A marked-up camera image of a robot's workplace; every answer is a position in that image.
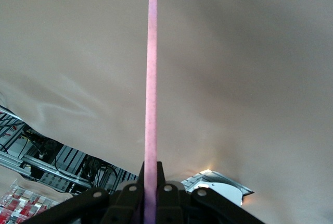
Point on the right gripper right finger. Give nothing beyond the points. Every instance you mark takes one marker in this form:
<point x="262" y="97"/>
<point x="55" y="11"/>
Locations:
<point x="171" y="205"/>

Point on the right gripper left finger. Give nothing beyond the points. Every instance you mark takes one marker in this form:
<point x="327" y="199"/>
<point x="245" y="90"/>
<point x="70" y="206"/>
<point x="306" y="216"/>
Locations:
<point x="122" y="205"/>

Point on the clear case with red parts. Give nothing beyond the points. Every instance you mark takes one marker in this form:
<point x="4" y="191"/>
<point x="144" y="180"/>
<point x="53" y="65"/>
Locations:
<point x="23" y="205"/>

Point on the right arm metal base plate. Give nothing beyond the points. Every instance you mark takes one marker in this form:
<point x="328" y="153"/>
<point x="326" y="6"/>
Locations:
<point x="195" y="179"/>

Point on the aluminium frame rail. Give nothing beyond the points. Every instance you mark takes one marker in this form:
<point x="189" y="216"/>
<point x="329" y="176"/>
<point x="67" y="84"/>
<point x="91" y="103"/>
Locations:
<point x="39" y="165"/>

